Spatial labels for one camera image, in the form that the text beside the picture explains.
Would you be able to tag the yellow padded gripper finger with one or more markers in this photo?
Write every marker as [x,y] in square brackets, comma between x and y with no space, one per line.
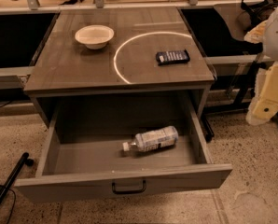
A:
[256,35]
[264,105]

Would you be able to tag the blue labelled plastic bottle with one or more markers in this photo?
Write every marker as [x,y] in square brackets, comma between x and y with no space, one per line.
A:
[152,140]

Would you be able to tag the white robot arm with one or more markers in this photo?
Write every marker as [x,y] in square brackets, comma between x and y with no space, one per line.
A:
[270,43]

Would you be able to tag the open grey top drawer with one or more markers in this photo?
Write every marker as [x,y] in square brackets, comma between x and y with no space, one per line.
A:
[83,153]

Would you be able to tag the grey wooden drawer cabinet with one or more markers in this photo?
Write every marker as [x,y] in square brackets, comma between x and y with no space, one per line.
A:
[127,64]

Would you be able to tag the black headset on side table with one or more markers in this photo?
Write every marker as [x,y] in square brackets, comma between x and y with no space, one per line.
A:
[259,12]

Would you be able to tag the black rolling side table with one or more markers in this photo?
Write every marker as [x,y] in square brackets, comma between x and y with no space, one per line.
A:
[261,61]

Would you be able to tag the dark blue snack packet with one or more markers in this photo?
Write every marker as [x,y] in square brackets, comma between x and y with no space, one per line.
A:
[172,57]

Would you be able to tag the white ceramic bowl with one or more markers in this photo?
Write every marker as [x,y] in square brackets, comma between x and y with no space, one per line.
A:
[94,36]

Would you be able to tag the black stand leg with caster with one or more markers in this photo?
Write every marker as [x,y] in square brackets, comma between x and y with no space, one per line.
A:
[23,160]

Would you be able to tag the black drawer handle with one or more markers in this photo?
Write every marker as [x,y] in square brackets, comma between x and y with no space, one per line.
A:
[128,187]

